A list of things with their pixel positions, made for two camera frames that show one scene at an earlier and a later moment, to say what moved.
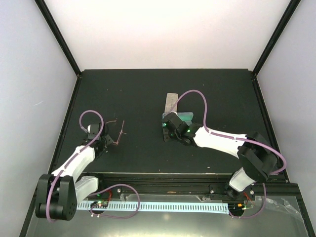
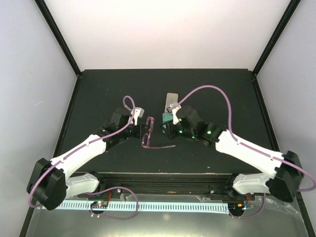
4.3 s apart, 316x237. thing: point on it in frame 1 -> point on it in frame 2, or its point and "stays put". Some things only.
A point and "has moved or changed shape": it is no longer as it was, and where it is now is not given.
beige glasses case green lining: x=171 y=99 stays put
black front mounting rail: x=202 y=184 stays put
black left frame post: x=55 y=30 stays put
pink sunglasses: x=117 y=142 has moved or changed shape
